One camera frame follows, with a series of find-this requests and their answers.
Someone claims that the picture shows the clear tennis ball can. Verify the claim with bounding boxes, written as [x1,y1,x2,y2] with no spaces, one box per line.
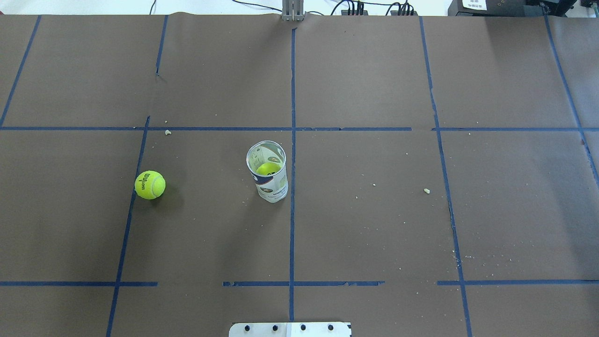
[246,140,288,203]

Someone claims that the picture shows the yellow Wilson tennis ball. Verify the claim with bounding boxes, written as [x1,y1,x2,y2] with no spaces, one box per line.
[134,170,166,200]

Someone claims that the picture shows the black equipment box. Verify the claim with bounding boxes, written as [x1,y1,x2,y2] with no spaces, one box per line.
[447,0,577,17]

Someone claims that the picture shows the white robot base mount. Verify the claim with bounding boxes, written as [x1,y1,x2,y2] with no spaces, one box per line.
[228,322,352,337]

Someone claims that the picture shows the tennis ball inside can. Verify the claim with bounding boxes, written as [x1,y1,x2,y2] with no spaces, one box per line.
[256,161,282,176]

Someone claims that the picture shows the grey aluminium camera post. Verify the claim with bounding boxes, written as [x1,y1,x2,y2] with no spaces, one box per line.
[282,0,306,22]

